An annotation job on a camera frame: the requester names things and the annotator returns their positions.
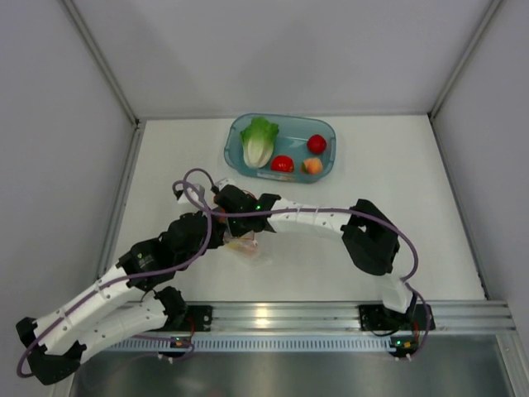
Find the clear zip top bag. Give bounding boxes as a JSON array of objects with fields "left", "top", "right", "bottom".
[{"left": 212, "top": 188, "right": 274, "bottom": 268}]

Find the fake strawberry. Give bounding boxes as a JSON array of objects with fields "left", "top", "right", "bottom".
[{"left": 270, "top": 155, "right": 294, "bottom": 173}]

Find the green fake vegetable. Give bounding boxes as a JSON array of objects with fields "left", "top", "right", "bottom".
[{"left": 241, "top": 117, "right": 279, "bottom": 169}]

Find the fake peach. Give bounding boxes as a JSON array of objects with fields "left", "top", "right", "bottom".
[{"left": 301, "top": 158, "right": 324, "bottom": 175}]

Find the red fake pepper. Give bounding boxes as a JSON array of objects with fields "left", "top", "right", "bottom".
[{"left": 307, "top": 134, "right": 327, "bottom": 155}]

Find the yellow fake fruit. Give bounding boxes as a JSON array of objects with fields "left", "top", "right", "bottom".
[{"left": 226, "top": 239, "right": 248, "bottom": 252}]

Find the pale pink fake egg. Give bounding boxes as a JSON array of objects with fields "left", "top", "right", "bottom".
[{"left": 244, "top": 241, "right": 260, "bottom": 256}]

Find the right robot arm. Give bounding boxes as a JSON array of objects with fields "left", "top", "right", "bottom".
[{"left": 214, "top": 184, "right": 435, "bottom": 336}]

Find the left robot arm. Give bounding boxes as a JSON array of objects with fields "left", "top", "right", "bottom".
[{"left": 16, "top": 212, "right": 226, "bottom": 385}]

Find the teal plastic bin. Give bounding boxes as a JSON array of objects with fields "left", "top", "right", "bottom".
[{"left": 224, "top": 113, "right": 337, "bottom": 184}]

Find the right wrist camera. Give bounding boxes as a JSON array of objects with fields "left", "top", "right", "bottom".
[{"left": 212, "top": 178, "right": 236, "bottom": 194}]

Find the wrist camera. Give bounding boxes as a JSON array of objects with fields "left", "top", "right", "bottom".
[
  {"left": 212, "top": 178, "right": 236, "bottom": 194},
  {"left": 172, "top": 181, "right": 205, "bottom": 210}
]

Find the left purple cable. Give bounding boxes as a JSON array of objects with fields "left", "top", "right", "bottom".
[{"left": 16, "top": 180, "right": 216, "bottom": 378}]

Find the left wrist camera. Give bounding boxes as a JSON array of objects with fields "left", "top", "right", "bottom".
[{"left": 172, "top": 181, "right": 205, "bottom": 210}]

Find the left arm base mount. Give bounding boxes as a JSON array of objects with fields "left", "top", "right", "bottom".
[{"left": 179, "top": 304, "right": 213, "bottom": 332}]

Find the slotted cable duct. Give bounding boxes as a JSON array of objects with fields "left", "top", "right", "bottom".
[{"left": 108, "top": 335, "right": 412, "bottom": 353}]

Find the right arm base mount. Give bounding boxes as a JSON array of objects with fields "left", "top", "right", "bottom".
[{"left": 359, "top": 304, "right": 399, "bottom": 337}]

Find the aluminium mounting rail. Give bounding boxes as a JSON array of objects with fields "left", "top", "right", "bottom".
[{"left": 203, "top": 300, "right": 516, "bottom": 334}]

